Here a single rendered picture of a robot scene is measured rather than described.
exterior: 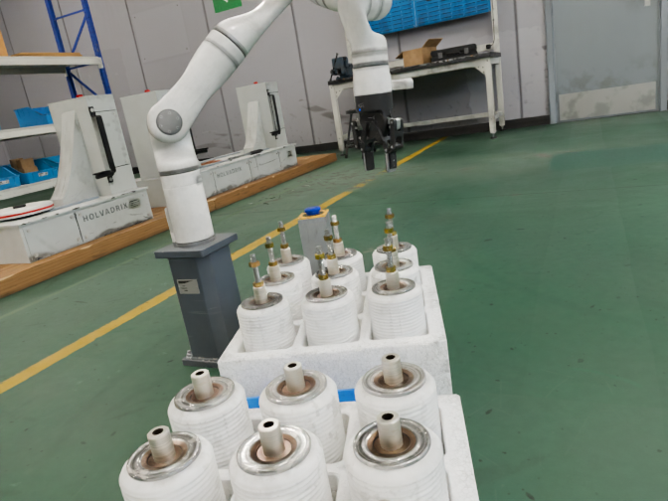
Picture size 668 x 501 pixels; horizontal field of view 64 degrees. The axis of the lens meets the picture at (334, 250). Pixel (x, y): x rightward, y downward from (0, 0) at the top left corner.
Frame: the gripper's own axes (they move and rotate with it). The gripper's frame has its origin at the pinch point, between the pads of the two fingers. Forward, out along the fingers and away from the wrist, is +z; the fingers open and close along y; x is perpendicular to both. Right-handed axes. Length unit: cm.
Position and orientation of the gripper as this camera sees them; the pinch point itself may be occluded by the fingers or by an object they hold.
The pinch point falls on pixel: (380, 164)
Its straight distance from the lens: 112.1
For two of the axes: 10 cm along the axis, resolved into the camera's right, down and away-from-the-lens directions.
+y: 5.8, 1.7, -8.0
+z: 1.2, 9.5, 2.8
